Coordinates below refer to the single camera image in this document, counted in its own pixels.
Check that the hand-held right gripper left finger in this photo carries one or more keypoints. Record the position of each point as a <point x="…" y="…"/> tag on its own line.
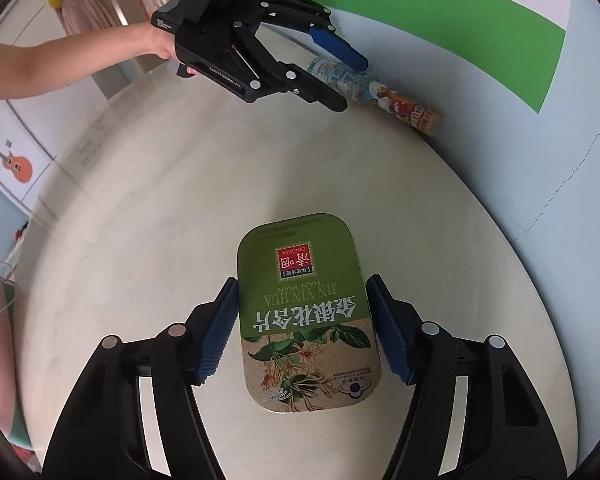
<point x="217" y="330"/>

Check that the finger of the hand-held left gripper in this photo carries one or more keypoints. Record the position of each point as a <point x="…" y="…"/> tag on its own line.
<point x="310" y="87"/>
<point x="340" y="50"/>

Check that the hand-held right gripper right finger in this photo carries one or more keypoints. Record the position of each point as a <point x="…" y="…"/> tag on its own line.
<point x="387" y="330"/>

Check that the clear plastic water bottle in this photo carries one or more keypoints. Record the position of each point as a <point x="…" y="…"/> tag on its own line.
<point x="352" y="86"/>

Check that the green metal tin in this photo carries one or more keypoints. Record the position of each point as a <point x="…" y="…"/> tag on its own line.
<point x="305" y="310"/>

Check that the person's left forearm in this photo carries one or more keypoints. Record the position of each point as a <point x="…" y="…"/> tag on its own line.
<point x="55" y="67"/>

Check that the person's left hand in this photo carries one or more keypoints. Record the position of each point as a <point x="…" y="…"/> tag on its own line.
<point x="164" y="42"/>

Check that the colourful snack packet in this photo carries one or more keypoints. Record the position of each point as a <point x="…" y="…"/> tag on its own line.
<point x="405" y="107"/>

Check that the pink backpack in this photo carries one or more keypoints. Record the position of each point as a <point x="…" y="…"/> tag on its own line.
<point x="87" y="10"/>

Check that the orange guitar sticker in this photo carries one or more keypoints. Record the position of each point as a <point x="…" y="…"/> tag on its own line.
<point x="17" y="165"/>

